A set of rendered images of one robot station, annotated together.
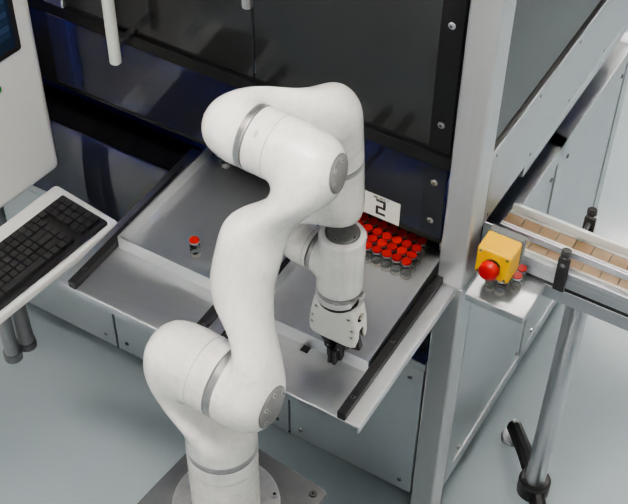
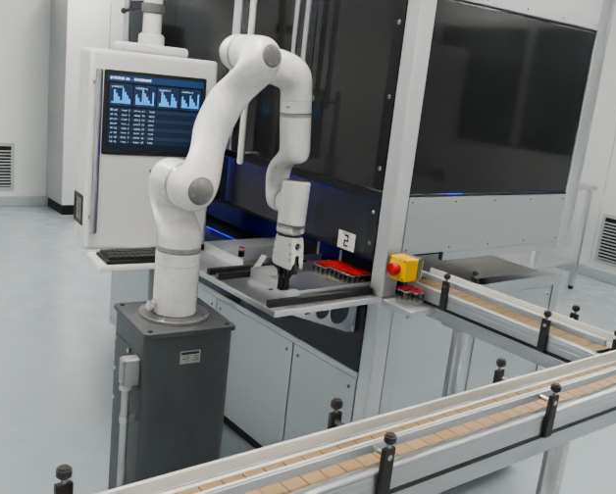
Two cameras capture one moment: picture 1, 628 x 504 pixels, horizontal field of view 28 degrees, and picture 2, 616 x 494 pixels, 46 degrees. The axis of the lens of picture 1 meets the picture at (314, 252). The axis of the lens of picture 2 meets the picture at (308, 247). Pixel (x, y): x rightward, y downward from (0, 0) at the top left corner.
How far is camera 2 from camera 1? 1.55 m
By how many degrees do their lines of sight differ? 37
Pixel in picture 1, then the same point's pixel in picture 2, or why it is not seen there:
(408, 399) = (345, 409)
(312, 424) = not seen: hidden behind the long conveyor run
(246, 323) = (202, 135)
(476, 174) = (393, 198)
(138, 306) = not seen: hidden behind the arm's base
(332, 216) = (285, 147)
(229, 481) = (171, 262)
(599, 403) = not seen: outside the picture
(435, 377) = (362, 382)
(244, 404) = (183, 174)
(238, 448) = (180, 234)
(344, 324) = (286, 248)
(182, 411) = (159, 206)
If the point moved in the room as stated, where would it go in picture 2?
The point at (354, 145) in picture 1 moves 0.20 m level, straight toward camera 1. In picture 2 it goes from (301, 92) to (267, 90)
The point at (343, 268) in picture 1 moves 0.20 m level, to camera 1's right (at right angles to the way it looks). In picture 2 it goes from (289, 197) to (355, 208)
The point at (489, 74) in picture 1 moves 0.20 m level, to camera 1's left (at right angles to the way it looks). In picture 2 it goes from (403, 122) to (340, 114)
